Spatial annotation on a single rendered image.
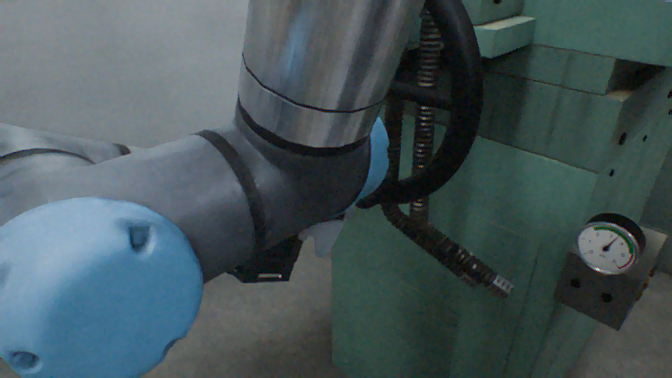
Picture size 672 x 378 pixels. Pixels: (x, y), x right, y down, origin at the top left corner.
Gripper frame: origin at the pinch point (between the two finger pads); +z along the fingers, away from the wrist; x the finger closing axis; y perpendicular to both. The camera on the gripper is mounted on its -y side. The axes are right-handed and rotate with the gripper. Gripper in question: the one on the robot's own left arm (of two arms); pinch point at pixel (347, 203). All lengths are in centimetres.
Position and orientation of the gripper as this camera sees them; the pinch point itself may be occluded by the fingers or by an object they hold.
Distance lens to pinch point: 49.0
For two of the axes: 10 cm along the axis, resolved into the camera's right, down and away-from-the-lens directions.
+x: 6.9, 3.2, -6.6
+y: -3.2, 9.4, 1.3
